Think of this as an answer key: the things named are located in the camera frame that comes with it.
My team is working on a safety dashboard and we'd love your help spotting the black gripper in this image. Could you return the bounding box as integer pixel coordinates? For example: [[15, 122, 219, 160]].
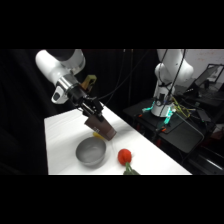
[[78, 95, 105, 122]]

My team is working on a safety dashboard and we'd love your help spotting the brown plastic cup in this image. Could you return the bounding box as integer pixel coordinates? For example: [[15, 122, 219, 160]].
[[83, 113, 118, 141]]

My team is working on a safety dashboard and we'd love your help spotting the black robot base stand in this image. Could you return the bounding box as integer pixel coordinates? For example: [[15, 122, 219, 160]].
[[122, 96, 224, 164]]

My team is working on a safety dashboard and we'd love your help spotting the grey metal bowl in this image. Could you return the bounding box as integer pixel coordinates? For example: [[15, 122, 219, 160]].
[[75, 136, 108, 168]]

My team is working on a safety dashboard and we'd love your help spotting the red tomato toy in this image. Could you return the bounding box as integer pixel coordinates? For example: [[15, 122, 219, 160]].
[[117, 148, 133, 166]]

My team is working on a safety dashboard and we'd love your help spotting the green vegetable toy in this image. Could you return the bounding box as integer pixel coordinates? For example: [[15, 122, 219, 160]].
[[123, 162, 141, 176]]

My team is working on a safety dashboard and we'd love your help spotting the black laptop monitor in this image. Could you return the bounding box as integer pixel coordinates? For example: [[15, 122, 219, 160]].
[[194, 63, 224, 90]]

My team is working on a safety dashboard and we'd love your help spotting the yellow green cable bundle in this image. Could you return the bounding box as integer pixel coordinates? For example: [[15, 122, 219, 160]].
[[171, 96, 198, 120]]

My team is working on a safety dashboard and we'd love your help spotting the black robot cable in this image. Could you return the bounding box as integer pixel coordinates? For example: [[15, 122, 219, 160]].
[[159, 49, 188, 101]]

